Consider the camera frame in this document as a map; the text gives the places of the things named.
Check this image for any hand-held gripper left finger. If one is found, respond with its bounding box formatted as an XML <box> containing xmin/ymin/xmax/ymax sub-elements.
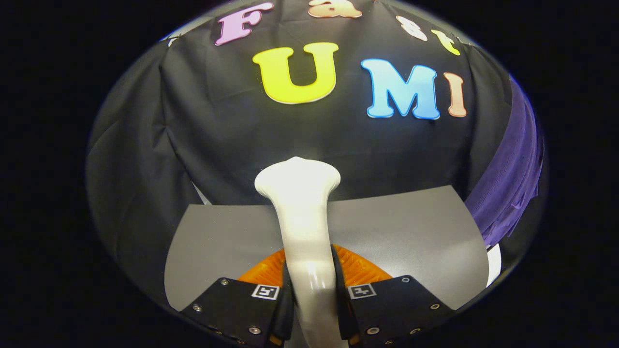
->
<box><xmin>180</xmin><ymin>249</ymin><xmax>295</xmax><ymax>346</ymax></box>

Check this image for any purple corduroy jacket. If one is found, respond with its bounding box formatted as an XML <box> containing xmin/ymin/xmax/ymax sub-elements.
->
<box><xmin>465</xmin><ymin>77</ymin><xmax>545</xmax><ymax>247</ymax></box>

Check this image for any white garment steamer head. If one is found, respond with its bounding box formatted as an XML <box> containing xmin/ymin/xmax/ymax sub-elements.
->
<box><xmin>254</xmin><ymin>156</ymin><xmax>350</xmax><ymax>348</ymax></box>

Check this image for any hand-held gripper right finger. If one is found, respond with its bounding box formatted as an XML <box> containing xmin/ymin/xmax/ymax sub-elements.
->
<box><xmin>331</xmin><ymin>244</ymin><xmax>455</xmax><ymax>346</ymax></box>

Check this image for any grey cabinet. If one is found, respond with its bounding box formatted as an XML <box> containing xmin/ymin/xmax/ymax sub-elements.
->
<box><xmin>164</xmin><ymin>185</ymin><xmax>490</xmax><ymax>312</ymax></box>

